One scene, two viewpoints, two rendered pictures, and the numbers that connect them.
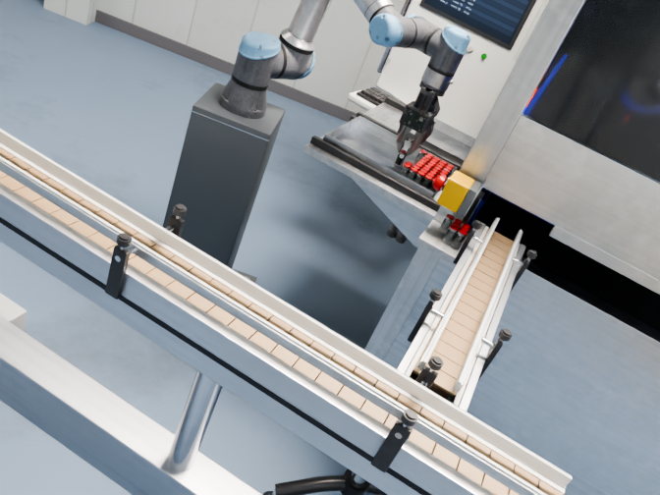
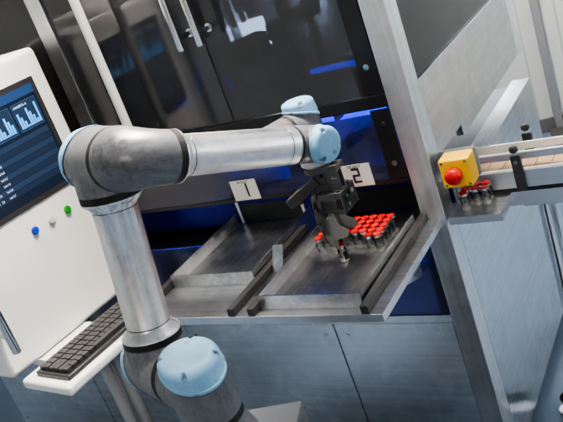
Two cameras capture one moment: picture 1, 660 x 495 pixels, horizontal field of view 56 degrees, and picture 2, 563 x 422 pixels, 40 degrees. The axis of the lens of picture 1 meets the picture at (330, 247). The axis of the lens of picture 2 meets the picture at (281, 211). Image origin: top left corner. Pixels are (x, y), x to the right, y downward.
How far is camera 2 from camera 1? 1.86 m
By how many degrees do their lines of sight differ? 60
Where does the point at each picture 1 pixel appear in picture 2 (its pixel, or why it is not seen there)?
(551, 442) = (529, 248)
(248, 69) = (231, 388)
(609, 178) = (451, 62)
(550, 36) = (394, 10)
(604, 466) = (537, 219)
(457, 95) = (85, 268)
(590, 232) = (466, 104)
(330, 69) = not seen: outside the picture
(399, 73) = (21, 330)
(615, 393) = not seen: hidden behind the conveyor
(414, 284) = (469, 280)
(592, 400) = not seen: hidden behind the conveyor
